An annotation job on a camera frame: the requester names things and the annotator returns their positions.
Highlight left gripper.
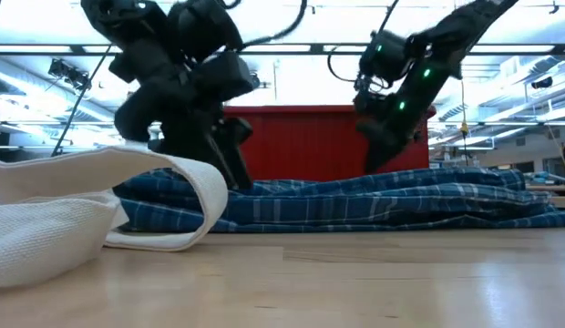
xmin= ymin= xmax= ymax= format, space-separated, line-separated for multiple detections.
xmin=113 ymin=67 xmax=255 ymax=190

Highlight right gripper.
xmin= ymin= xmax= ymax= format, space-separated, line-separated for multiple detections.
xmin=354 ymin=43 xmax=452 ymax=177

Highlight blue plaid pajama pants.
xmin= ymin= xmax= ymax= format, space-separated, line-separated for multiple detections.
xmin=112 ymin=166 xmax=565 ymax=234

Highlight red plastic laundry bin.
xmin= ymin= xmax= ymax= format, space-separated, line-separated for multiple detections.
xmin=223 ymin=105 xmax=437 ymax=182

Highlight blue plaid shirt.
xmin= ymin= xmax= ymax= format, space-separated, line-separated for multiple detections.
xmin=221 ymin=0 xmax=309 ymax=52

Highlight black ceiling speaker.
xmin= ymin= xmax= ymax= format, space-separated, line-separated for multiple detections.
xmin=530 ymin=76 xmax=555 ymax=91

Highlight light wooden desk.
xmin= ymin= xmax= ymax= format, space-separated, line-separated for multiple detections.
xmin=526 ymin=184 xmax=565 ymax=210

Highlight cream canvas tote bag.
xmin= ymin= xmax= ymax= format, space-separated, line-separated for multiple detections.
xmin=0 ymin=144 xmax=230 ymax=290

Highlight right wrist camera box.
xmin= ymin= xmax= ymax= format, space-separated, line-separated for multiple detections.
xmin=358 ymin=29 xmax=410 ymax=87

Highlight long black cable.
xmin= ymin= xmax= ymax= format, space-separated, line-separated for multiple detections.
xmin=51 ymin=45 xmax=111 ymax=158

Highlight black ceiling camera rig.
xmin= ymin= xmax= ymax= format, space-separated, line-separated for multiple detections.
xmin=46 ymin=57 xmax=94 ymax=92

